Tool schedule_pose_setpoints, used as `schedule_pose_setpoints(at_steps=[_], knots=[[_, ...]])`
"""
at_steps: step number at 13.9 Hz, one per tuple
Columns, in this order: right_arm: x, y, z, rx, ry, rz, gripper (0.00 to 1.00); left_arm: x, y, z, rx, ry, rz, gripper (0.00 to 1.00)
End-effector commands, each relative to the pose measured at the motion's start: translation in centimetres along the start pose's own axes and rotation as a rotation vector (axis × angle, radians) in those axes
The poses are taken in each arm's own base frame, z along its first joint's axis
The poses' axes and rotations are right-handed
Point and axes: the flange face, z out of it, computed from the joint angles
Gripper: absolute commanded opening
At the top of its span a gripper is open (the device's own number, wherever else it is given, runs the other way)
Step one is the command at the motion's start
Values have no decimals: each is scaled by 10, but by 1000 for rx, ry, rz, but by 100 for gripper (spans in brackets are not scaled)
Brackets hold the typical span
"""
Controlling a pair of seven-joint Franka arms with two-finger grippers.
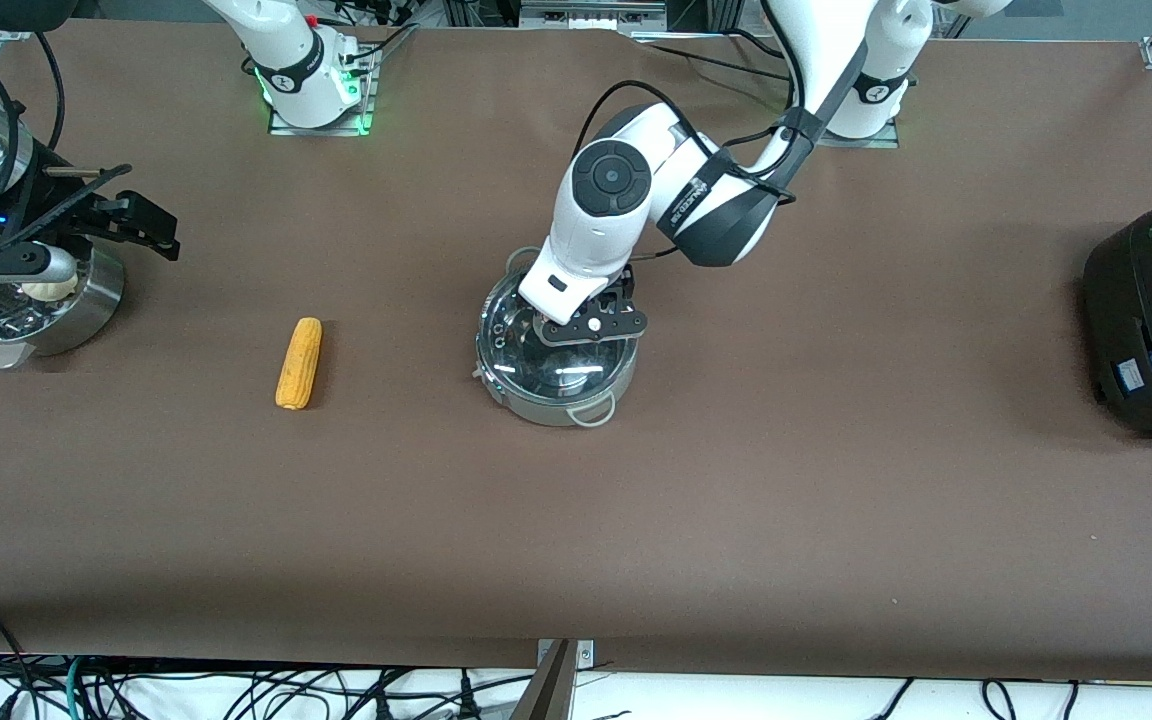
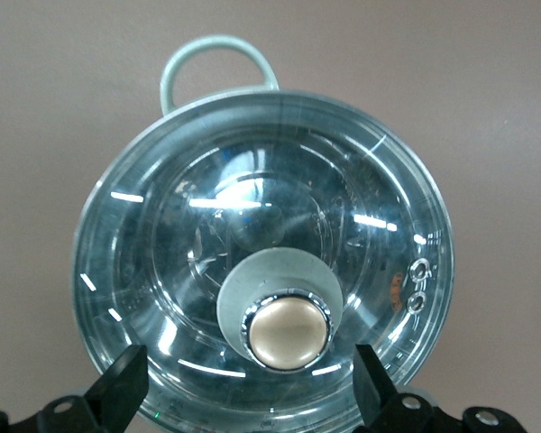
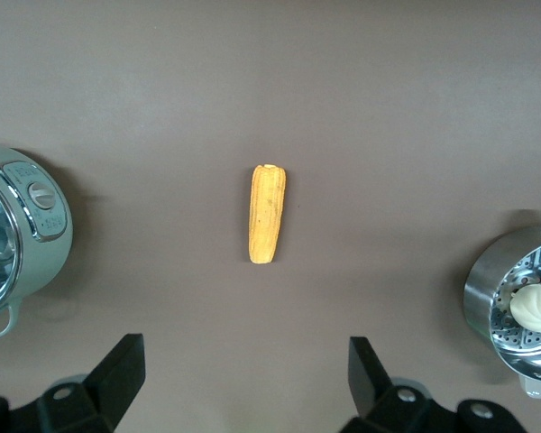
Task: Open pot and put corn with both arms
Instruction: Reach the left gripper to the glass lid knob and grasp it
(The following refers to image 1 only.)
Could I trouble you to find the yellow corn cob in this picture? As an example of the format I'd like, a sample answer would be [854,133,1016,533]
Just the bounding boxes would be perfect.
[275,317,324,411]

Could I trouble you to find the grey equipment box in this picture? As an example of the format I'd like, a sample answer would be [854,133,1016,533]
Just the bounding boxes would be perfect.
[519,0,668,32]

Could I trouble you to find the metal edge bracket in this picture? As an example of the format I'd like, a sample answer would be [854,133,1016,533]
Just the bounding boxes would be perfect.
[536,638,596,669]

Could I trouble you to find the large table cover mat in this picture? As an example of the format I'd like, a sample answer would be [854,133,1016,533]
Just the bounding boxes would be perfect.
[0,18,1152,683]

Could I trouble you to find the glass pot lid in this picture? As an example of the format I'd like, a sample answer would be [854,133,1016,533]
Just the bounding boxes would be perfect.
[479,268,637,401]

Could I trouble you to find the black base power cable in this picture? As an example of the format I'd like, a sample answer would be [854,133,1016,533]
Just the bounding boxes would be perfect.
[648,42,789,83]

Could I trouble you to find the steel steamer bowl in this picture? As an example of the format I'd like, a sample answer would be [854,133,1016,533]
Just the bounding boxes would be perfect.
[0,245,127,371]

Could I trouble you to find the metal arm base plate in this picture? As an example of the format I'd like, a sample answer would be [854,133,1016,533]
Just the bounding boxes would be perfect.
[268,45,378,137]
[816,118,901,150]

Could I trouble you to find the black base signal cable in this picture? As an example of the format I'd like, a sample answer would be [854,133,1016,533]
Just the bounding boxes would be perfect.
[344,26,419,69]

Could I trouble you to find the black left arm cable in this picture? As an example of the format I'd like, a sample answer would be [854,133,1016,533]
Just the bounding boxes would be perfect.
[573,79,800,263]

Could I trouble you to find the stainless steel pot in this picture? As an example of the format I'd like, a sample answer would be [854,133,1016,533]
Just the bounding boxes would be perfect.
[473,248,640,429]

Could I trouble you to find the grey angled bar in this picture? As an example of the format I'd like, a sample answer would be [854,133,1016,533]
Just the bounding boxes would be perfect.
[509,640,577,720]

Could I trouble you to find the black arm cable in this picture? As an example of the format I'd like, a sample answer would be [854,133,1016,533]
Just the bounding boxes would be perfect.
[573,79,800,263]
[31,28,72,151]

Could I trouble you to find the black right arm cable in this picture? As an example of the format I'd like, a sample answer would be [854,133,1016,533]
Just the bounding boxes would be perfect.
[31,28,72,151]

